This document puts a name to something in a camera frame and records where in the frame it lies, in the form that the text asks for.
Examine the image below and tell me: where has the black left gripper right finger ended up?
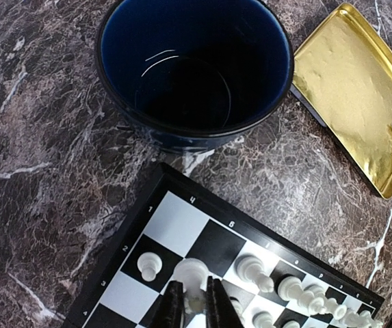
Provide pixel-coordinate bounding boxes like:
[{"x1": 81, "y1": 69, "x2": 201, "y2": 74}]
[{"x1": 205, "y1": 276, "x2": 244, "y2": 328}]

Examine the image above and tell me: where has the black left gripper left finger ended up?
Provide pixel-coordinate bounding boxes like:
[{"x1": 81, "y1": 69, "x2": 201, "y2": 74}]
[{"x1": 148, "y1": 280, "x2": 184, "y2": 328}]

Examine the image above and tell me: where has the white chess pawn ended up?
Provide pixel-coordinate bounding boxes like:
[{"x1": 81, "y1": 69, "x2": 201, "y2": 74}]
[
  {"x1": 252, "y1": 312, "x2": 274, "y2": 328},
  {"x1": 137, "y1": 252, "x2": 163, "y2": 282}
]

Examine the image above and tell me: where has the black and white chessboard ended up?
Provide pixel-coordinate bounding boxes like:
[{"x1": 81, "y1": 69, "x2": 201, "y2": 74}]
[{"x1": 64, "y1": 163, "x2": 384, "y2": 327}]

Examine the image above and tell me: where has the dark blue enamel mug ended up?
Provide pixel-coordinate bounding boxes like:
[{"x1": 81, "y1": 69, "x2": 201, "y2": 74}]
[{"x1": 95, "y1": 1, "x2": 294, "y2": 154}]

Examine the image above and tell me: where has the gold metal tray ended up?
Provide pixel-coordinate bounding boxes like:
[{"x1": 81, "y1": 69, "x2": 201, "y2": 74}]
[{"x1": 292, "y1": 3, "x2": 392, "y2": 199}]

